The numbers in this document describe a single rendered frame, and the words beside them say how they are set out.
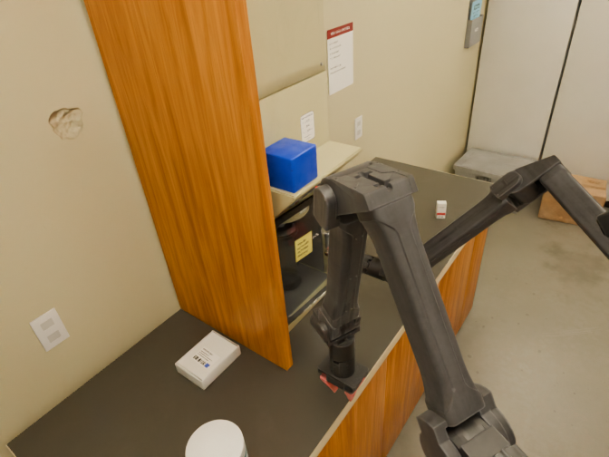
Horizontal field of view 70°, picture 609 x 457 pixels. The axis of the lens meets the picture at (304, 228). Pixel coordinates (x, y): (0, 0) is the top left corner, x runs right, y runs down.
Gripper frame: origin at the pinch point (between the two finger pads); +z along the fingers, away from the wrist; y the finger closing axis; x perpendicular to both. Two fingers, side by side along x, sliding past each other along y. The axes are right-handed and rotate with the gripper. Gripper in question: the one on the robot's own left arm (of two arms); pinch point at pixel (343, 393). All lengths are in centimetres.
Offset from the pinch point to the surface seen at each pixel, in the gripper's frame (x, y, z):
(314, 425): 3.3, 7.3, 15.8
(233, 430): 21.8, 16.2, 1.0
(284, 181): -15, 25, -44
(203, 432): 26.3, 21.5, 1.0
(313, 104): -39, 33, -54
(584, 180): -313, -22, 80
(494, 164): -298, 43, 75
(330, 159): -35, 26, -42
